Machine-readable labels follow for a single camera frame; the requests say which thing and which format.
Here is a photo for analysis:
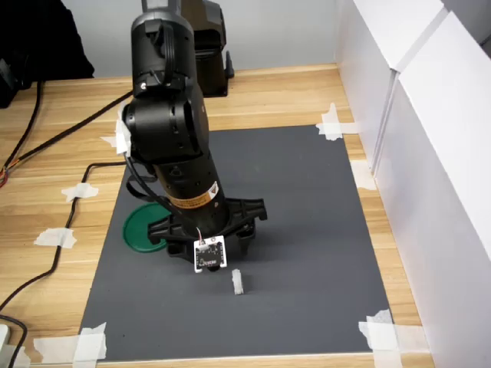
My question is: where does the small white plastic terminal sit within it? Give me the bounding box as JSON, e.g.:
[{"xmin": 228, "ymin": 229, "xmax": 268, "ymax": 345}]
[{"xmin": 231, "ymin": 268, "xmax": 246, "ymax": 296}]

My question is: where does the round green lid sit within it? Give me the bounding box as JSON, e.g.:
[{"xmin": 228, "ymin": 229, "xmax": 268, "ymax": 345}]
[{"xmin": 122, "ymin": 202, "xmax": 173, "ymax": 255}]

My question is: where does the dark grey mat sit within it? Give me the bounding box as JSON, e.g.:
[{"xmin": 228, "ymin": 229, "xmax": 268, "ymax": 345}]
[{"xmin": 78, "ymin": 124, "xmax": 394, "ymax": 363}]

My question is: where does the white partition panel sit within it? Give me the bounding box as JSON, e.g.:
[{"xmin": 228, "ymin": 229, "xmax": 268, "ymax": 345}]
[
  {"xmin": 374, "ymin": 11, "xmax": 491, "ymax": 368},
  {"xmin": 333, "ymin": 0, "xmax": 450, "ymax": 181}
]

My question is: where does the black device box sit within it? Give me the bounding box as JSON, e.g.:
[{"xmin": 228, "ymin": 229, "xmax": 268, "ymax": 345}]
[{"xmin": 0, "ymin": 57, "xmax": 34, "ymax": 109}]

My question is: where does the person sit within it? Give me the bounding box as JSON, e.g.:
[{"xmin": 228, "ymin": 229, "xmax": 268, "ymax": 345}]
[{"xmin": 22, "ymin": 0, "xmax": 96, "ymax": 81}]

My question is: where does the thin black camera cable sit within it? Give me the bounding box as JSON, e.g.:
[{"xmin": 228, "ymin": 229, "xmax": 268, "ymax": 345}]
[{"xmin": 0, "ymin": 153, "xmax": 203, "ymax": 314}]

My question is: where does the thick black base cable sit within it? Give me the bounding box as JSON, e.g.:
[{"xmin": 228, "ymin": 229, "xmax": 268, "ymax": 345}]
[{"xmin": 0, "ymin": 90, "xmax": 134, "ymax": 189}]

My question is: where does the black power strip cable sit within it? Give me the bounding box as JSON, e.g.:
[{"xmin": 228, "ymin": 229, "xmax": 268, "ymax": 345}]
[{"xmin": 0, "ymin": 314, "xmax": 28, "ymax": 368}]

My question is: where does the black cable with coloured wires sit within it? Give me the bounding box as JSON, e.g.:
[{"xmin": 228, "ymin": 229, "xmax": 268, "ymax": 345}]
[{"xmin": 2, "ymin": 80, "xmax": 44, "ymax": 172}]

